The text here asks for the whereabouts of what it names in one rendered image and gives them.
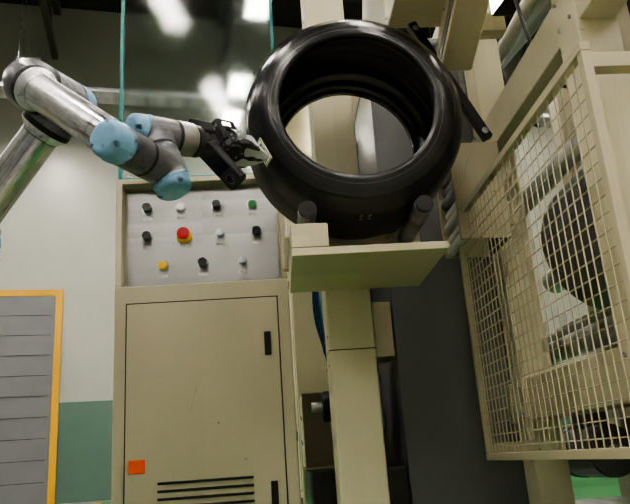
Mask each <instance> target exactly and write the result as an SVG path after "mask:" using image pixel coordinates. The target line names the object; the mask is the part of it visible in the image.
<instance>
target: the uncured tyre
mask: <svg viewBox="0 0 630 504"><path fill-rule="evenodd" d="M332 96H355V97H360V98H364V99H367V100H370V101H373V102H375V103H377V104H379V105H381V106H382V107H384V108H385V109H387V110H388V111H389V112H390V113H392V114H393V115H394V116H395V117H396V118H397V119H398V121H399V122H400V123H401V124H402V126H403V127H404V129H405V131H406V133H407V135H408V137H409V140H410V143H411V147H412V153H413V156H412V157H411V158H410V159H408V160H407V161H405V162H404V163H402V164H401V165H399V166H397V167H395V168H392V169H390V170H387V171H384V172H380V173H374V174H365V175H356V174H347V173H341V172H337V171H334V170H331V169H328V168H326V167H324V166H322V165H320V164H318V163H316V162H314V161H313V160H311V159H310V158H309V157H307V156H306V155H305V154H304V153H302V152H301V151H300V150H299V149H298V148H297V146H296V145H295V144H294V143H293V141H292V140H291V139H290V137H289V135H288V134H287V132H286V130H285V129H286V127H287V125H288V124H289V122H290V121H291V120H292V119H293V117H294V116H295V115H296V114H297V113H298V112H299V111H301V110H302V109H303V108H305V107H306V106H308V105H309V104H311V103H313V102H315V101H318V100H320V99H323V98H327V97H332ZM245 127H246V136H247V135H250V136H252V137H253V138H254V139H255V141H256V142H258V140H259V138H261V139H262V141H263V143H264V144H265V146H266V148H267V149H268V151H269V153H270V154H271V156H272V159H271V160H270V162H269V164H268V165H267V167H266V166H265V164H264V162H262V163H259V164H256V165H253V166H251V169H252V172H253V175H254V177H255V180H256V182H257V184H258V186H259V188H260V189H261V191H262V192H263V194H264V195H265V197H266V198H267V199H268V201H269V202H270V203H271V204H272V205H273V206H274V207H275V208H276V209H277V210H278V211H279V212H280V213H281V214H282V215H283V216H285V217H286V218H287V219H289V220H290V221H291V222H293V223H294V224H297V218H298V207H299V205H300V203H302V202H303V201H307V200H308V201H312V202H313V203H315V205H316V207H317V214H316V221H315V223H327V224H328V236H329V238H334V239H339V238H340V234H341V230H343V232H342V236H341V239H343V240H358V239H367V238H372V237H377V236H380V235H383V234H387V233H389V232H392V231H394V230H396V229H399V228H400V227H402V226H403V224H404V222H405V220H406V218H407V216H408V214H409V212H410V210H411V208H412V206H413V205H414V203H415V201H416V199H417V198H418V197H419V196H421V195H427V196H429V197H431V196H432V197H431V199H432V200H433V199H434V197H435V196H436V194H437V192H438V191H439V189H440V187H441V185H442V184H443V182H444V180H445V178H446V177H447V175H448V173H449V171H450V170H451V168H452V166H453V164H454V162H455V160H456V157H457V155H458V152H459V148H460V144H461V139H462V128H463V123H462V108H461V102H460V98H459V94H458V91H457V88H456V86H455V83H454V81H453V79H452V77H451V75H450V74H449V72H448V70H447V69H446V67H445V66H444V65H443V63H442V62H441V61H440V60H439V58H438V57H437V56H436V55H435V54H434V53H433V52H432V51H431V50H430V49H429V48H428V47H426V46H425V45H424V44H423V43H421V42H420V41H419V40H417V39H416V38H414V37H412V36H411V35H409V34H407V33H405V32H403V31H401V30H399V29H397V28H394V27H392V26H389V25H386V24H382V23H378V22H374V21H368V20H359V19H342V20H333V21H327V22H323V23H319V24H315V25H312V26H310V27H307V28H305V29H302V30H300V31H298V32H296V33H295V34H293V35H291V36H290V37H288V38H287V39H285V40H284V41H283V42H281V43H280V44H279V45H278V46H277V47H276V48H275V49H274V50H273V51H272V52H271V53H270V54H269V55H268V56H267V57H266V59H265V60H264V61H263V63H262V64H261V66H260V68H259V69H258V71H257V73H256V75H255V77H254V79H253V81H252V84H251V86H250V89H249V92H248V96H247V100H246V107H245ZM372 213H374V215H373V220H361V221H357V219H358V214H372Z"/></svg>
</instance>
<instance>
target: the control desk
mask: <svg viewBox="0 0 630 504"><path fill-rule="evenodd" d="M190 180H191V183H192V186H191V189H190V191H189V192H188V193H187V194H186V195H185V196H183V197H182V198H180V199H178V200H174V201H164V200H161V199H159V198H158V197H157V195H156V192H155V191H154V190H153V185H152V184H151V183H150V182H147V181H145V180H143V179H124V180H117V194H116V248H115V287H116V288H115V312H114V366H113V420H112V474H111V504H301V492H300V475H299V458H298V441H297V424H296V407H295V390H294V373H293V356H292V339H291V322H290V305H289V288H288V272H284V271H283V257H282V237H285V220H284V216H283V215H282V214H281V213H280V212H279V211H278V210H277V209H276V208H275V207H274V206H273V205H272V204H271V203H270V202H269V201H268V199H267V198H266V197H265V195H264V194H263V192H262V191H261V189H260V188H259V186H258V184H257V182H256V180H255V177H254V175H253V174H246V179H245V180H244V181H243V182H242V183H241V184H240V185H239V186H238V187H237V188H235V189H234V190H230V189H229V188H228V187H227V186H226V185H225V184H224V183H223V182H222V180H221V179H220V178H219V177H218V176H217V175H215V176H193V177H190ZM134 460H145V474H132V475H128V461H134Z"/></svg>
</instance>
